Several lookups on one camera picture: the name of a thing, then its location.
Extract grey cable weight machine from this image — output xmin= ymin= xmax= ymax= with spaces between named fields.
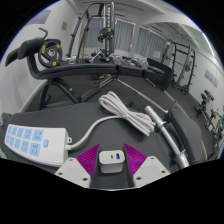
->
xmin=68 ymin=1 xmax=116 ymax=63

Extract black bench with roller pad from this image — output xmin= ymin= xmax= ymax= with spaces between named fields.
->
xmin=4 ymin=37 xmax=166 ymax=104

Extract large purple wall poster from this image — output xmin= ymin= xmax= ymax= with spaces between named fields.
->
xmin=28 ymin=9 xmax=53 ymax=26

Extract black flat weight bench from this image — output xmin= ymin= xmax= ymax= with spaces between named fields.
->
xmin=0 ymin=101 xmax=209 ymax=189

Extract black power rack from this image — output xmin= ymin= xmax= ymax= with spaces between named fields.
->
xmin=164 ymin=40 xmax=198 ymax=95

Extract black box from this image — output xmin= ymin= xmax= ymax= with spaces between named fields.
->
xmin=146 ymin=57 xmax=174 ymax=92

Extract wide grey window curtain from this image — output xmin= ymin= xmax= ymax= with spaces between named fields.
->
xmin=83 ymin=16 xmax=134 ymax=53

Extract white power strip blue sockets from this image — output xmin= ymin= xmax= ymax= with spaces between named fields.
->
xmin=3 ymin=123 xmax=73 ymax=168

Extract narrow grey window curtain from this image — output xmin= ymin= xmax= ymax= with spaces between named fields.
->
xmin=134 ymin=26 xmax=168 ymax=60

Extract white coiled power cable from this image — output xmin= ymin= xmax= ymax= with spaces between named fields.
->
xmin=64 ymin=90 xmax=158 ymax=151

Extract black weight plate yellow marks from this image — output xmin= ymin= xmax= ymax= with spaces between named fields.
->
xmin=37 ymin=39 xmax=63 ymax=69

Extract silver barbell bar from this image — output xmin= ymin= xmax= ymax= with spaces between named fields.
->
xmin=116 ymin=78 xmax=191 ymax=169

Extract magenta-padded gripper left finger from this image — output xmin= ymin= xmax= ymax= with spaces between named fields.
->
xmin=54 ymin=143 xmax=102 ymax=189

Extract person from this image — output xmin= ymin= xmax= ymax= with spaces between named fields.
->
xmin=214 ymin=106 xmax=224 ymax=139

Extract black yellow plate on machine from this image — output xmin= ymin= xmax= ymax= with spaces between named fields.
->
xmin=97 ymin=27 xmax=115 ymax=43

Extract small purple wall poster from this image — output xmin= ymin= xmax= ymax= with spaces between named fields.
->
xmin=203 ymin=69 xmax=219 ymax=88

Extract group of grey dumbbells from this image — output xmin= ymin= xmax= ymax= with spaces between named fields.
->
xmin=68 ymin=49 xmax=151 ymax=69

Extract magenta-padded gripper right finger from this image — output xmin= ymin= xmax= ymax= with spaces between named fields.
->
xmin=122 ymin=143 xmax=172 ymax=189

